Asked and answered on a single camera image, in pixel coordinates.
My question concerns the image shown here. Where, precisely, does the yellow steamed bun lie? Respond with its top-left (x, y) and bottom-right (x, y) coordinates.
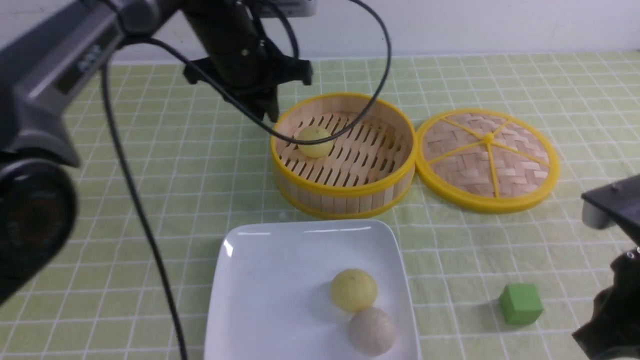
top-left (297, 126), bottom-right (333, 158)
top-left (330, 268), bottom-right (378, 313)

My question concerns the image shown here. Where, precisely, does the white square plate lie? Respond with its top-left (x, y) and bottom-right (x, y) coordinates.
top-left (203, 219), bottom-right (422, 360)

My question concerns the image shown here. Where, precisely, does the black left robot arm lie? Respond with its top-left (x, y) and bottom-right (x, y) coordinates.
top-left (0, 0), bottom-right (313, 303)

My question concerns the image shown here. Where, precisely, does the green checkered tablecloth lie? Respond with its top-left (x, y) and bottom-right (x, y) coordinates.
top-left (1, 52), bottom-right (640, 360)

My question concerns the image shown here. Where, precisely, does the black cable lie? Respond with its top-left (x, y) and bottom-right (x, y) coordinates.
top-left (100, 0), bottom-right (392, 360)

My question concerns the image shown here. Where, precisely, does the yellow rimmed bamboo steamer lid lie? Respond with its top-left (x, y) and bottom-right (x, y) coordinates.
top-left (416, 108), bottom-right (560, 214)

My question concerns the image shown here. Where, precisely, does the grey brown steamed bun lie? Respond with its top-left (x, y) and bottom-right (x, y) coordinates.
top-left (348, 307), bottom-right (397, 357)

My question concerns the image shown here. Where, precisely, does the yellow rimmed bamboo steamer basket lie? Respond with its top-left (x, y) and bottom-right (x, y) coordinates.
top-left (270, 99), bottom-right (418, 219)

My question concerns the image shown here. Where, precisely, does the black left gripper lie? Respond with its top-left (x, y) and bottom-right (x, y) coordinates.
top-left (182, 0), bottom-right (313, 123)

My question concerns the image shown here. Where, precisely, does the green cube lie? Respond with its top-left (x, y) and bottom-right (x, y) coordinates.
top-left (498, 282), bottom-right (544, 326)

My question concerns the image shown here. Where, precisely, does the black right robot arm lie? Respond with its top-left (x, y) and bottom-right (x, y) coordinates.
top-left (572, 174), bottom-right (640, 360)

